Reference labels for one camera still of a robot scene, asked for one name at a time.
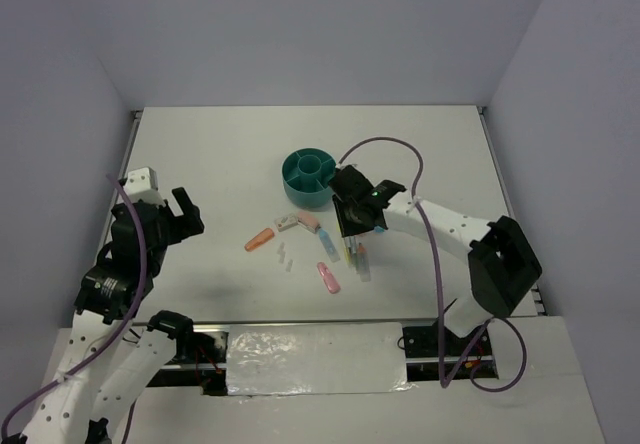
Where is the purple gel pen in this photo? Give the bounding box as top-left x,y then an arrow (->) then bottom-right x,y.
348,236 -> 357,267

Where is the yellow gel pen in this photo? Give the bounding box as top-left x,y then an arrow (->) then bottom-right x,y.
343,237 -> 351,267

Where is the green gel pen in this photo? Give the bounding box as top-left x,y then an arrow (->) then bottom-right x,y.
353,243 -> 362,274

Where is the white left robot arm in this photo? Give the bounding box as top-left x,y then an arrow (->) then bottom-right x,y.
1,167 -> 204,443

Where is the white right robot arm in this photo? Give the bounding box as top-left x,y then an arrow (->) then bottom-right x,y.
328,165 -> 542,355

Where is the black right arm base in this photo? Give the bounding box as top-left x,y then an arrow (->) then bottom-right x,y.
399,321 -> 501,383

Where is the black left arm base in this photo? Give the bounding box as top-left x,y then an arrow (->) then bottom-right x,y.
131,311 -> 229,397

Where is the blue highlighter marker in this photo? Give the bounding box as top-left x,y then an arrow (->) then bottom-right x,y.
318,228 -> 340,262

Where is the grey translucent highlighter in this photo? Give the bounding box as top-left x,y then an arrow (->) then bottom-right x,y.
358,244 -> 371,282

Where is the teal round divided organizer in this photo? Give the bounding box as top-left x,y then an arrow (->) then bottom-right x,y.
281,148 -> 336,209

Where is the orange capsule correction tape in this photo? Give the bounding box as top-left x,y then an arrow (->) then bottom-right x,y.
244,228 -> 275,252

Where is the white staple box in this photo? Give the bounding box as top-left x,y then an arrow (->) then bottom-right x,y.
274,213 -> 298,232

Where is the pink capsule correction tape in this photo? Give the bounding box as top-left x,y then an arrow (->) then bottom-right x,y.
316,262 -> 341,294

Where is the silver foil tape sheet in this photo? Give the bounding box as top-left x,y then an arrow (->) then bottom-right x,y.
226,322 -> 411,396

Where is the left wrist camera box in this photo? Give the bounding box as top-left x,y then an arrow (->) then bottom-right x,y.
123,167 -> 162,205

